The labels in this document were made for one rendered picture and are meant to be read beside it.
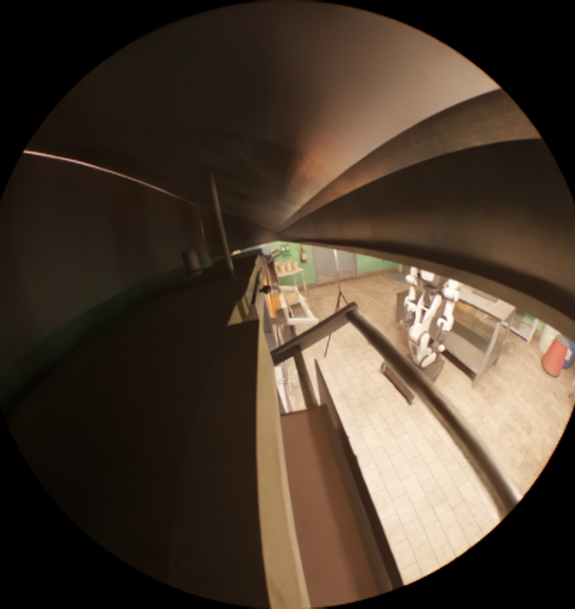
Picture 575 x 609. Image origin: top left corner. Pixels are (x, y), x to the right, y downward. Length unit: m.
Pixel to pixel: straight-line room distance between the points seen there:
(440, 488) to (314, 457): 1.58
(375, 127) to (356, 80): 0.08
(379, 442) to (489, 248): 1.63
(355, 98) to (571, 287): 0.28
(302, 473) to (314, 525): 0.07
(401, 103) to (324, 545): 0.43
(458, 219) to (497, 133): 0.12
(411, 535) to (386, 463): 0.69
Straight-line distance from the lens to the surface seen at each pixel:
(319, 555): 0.23
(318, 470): 0.23
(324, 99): 0.27
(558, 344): 3.37
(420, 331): 1.70
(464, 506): 1.86
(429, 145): 0.26
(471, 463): 0.22
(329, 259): 5.33
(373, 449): 1.69
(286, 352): 0.40
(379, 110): 0.26
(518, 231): 0.23
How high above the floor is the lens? 1.56
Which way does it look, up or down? 21 degrees down
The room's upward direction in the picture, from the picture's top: 12 degrees counter-clockwise
